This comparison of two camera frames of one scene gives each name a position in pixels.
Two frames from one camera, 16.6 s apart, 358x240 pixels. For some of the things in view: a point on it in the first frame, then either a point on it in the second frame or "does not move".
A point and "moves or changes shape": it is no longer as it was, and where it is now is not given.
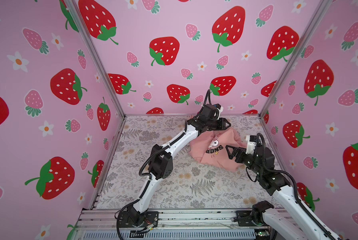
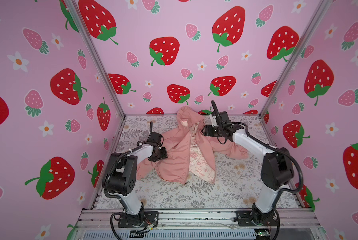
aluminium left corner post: [78, 17] does not move
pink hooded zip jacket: [208, 147] moves or changes shape
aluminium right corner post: [295, 58] does not move
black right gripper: [242, 151] -> [206, 130]
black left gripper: [220, 124] -> [164, 155]
